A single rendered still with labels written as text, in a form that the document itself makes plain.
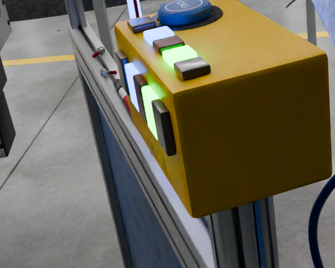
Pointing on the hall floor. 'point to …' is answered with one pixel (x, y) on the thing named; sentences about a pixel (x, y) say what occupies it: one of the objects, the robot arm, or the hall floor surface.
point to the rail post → (105, 170)
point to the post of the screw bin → (266, 233)
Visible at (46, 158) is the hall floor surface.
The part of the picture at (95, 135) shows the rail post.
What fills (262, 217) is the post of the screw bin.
